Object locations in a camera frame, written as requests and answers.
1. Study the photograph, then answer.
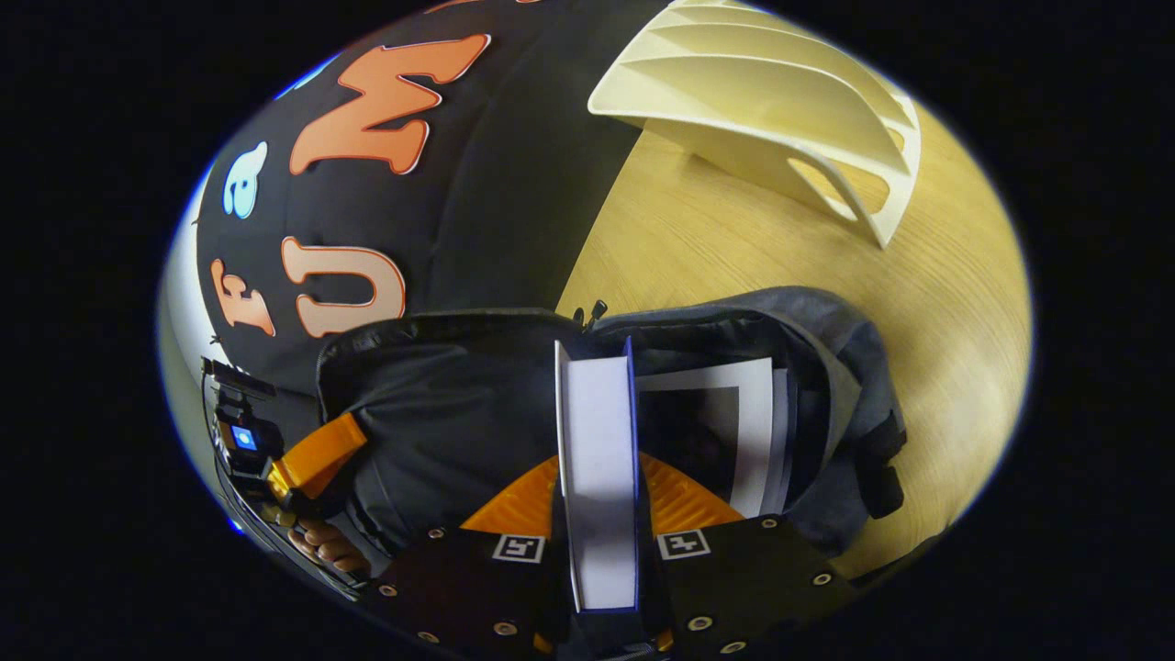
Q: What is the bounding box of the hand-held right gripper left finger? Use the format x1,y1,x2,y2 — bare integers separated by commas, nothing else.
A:
365,454,577,661

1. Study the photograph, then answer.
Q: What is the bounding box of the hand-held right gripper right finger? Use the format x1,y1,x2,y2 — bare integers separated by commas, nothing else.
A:
638,450,861,661

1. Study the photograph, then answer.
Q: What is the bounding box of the grey schoolbag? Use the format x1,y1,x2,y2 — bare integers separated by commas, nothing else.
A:
317,286,910,588

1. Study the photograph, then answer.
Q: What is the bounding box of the white-bordered dark cover book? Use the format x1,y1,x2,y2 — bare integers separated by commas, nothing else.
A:
633,358,792,520

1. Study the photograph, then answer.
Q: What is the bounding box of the blue cover book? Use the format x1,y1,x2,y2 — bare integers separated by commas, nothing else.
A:
554,337,641,614

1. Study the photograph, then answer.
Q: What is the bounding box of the white bookshelf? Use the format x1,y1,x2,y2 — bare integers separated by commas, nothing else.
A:
587,0,922,250

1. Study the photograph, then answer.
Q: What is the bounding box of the black backdrop cloth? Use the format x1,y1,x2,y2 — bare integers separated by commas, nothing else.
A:
196,0,685,405

